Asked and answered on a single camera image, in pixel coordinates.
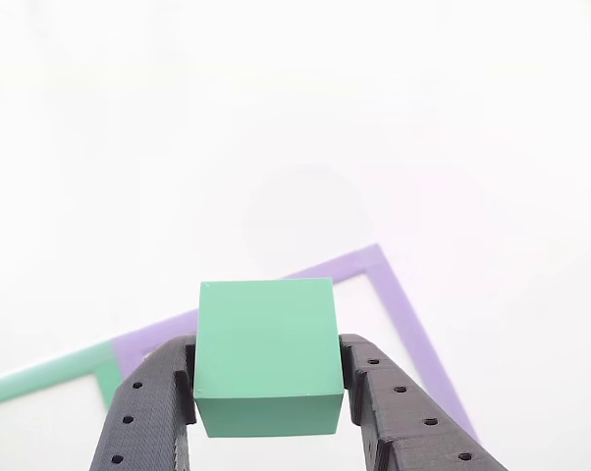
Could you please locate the green cube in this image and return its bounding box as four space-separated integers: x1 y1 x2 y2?
192 277 346 439

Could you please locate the green tape square frame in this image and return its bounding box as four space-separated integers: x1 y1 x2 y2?
0 340 125 411

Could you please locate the purple tape square frame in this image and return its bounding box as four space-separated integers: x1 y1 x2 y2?
109 243 481 445

